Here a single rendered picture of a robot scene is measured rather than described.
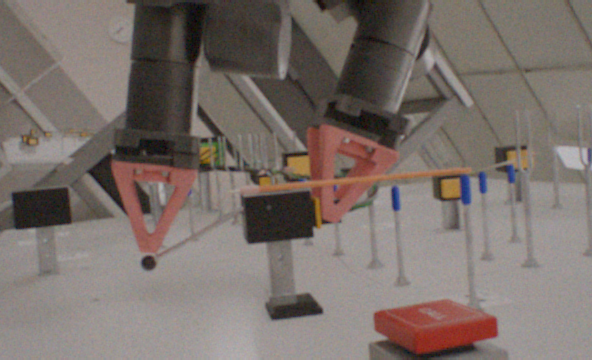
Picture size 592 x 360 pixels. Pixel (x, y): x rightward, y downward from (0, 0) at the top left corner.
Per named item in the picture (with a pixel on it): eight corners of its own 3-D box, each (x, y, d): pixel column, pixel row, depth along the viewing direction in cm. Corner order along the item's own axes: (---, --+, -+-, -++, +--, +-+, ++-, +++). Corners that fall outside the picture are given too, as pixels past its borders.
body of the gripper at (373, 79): (373, 143, 68) (399, 69, 68) (407, 142, 58) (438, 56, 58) (309, 119, 66) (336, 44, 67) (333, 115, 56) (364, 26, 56)
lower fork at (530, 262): (546, 266, 65) (536, 108, 64) (529, 269, 64) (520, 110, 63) (532, 263, 66) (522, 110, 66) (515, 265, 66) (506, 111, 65)
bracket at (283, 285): (266, 291, 64) (261, 236, 63) (292, 288, 64) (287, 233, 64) (272, 302, 59) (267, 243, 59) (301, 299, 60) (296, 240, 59)
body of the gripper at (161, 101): (195, 156, 65) (202, 74, 64) (198, 160, 55) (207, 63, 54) (121, 149, 64) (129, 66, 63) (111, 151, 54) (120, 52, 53)
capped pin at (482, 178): (496, 259, 69) (491, 171, 69) (481, 260, 70) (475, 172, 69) (494, 256, 71) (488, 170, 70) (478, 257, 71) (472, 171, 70)
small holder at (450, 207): (457, 222, 97) (454, 169, 96) (474, 231, 88) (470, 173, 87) (423, 225, 97) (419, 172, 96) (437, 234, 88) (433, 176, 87)
